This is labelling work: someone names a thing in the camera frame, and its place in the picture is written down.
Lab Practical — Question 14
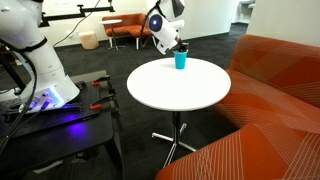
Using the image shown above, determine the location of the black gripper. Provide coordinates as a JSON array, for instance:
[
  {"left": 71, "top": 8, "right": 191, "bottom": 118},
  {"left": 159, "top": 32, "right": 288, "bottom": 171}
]
[{"left": 173, "top": 38, "right": 190, "bottom": 54}]

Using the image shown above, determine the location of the blue plastic cup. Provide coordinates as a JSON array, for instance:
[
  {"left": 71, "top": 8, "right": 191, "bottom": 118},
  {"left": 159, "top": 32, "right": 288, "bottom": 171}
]
[{"left": 173, "top": 48, "right": 189, "bottom": 70}]

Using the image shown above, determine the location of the small orange lounge sofa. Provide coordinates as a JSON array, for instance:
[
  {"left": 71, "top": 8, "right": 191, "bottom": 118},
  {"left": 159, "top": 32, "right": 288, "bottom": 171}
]
[{"left": 101, "top": 13, "right": 154, "bottom": 39}]

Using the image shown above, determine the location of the small white side table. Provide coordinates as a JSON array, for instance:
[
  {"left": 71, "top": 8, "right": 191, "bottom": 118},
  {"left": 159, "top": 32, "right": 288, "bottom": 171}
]
[{"left": 98, "top": 19, "right": 126, "bottom": 52}]

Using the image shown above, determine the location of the orange black spring clamp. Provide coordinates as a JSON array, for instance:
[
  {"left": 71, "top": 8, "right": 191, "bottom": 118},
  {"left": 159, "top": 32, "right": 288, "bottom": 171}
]
[
  {"left": 90, "top": 75, "right": 113, "bottom": 87},
  {"left": 89, "top": 93, "right": 118, "bottom": 111}
]

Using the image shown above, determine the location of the beige round stool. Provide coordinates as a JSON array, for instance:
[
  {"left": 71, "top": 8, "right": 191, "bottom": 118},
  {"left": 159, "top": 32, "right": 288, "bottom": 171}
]
[{"left": 78, "top": 30, "right": 100, "bottom": 51}]

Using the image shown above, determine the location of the orange patterned sofa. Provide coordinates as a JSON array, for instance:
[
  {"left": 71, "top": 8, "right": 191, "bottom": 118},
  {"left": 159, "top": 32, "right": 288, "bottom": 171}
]
[{"left": 154, "top": 34, "right": 320, "bottom": 180}]

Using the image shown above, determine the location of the black workbench table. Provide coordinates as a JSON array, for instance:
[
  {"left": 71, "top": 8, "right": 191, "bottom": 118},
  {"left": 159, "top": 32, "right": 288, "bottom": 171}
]
[{"left": 0, "top": 69, "right": 126, "bottom": 180}]

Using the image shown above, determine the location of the white floor object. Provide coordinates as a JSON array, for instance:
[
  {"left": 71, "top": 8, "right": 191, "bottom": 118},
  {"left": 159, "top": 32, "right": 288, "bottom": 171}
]
[{"left": 32, "top": 159, "right": 64, "bottom": 175}]

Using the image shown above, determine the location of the white round pedestal table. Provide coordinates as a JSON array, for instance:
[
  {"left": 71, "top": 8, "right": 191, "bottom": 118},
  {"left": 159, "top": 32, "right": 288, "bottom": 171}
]
[{"left": 126, "top": 57, "right": 232, "bottom": 169}]

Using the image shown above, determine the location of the thin black hanging cable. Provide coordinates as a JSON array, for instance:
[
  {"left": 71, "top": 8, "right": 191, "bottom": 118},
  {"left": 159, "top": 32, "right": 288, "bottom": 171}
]
[{"left": 52, "top": 0, "right": 102, "bottom": 48}]

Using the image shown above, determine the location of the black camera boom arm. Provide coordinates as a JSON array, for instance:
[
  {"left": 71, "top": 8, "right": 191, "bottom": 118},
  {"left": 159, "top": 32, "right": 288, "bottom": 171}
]
[{"left": 39, "top": 3, "right": 116, "bottom": 28}]

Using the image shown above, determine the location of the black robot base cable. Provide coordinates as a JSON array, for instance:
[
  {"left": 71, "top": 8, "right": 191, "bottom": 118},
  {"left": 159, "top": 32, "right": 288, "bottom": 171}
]
[{"left": 0, "top": 41, "right": 40, "bottom": 155}]

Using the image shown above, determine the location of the black stand post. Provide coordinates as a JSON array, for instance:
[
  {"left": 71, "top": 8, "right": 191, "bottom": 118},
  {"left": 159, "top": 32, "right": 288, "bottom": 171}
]
[{"left": 0, "top": 49, "right": 27, "bottom": 98}]

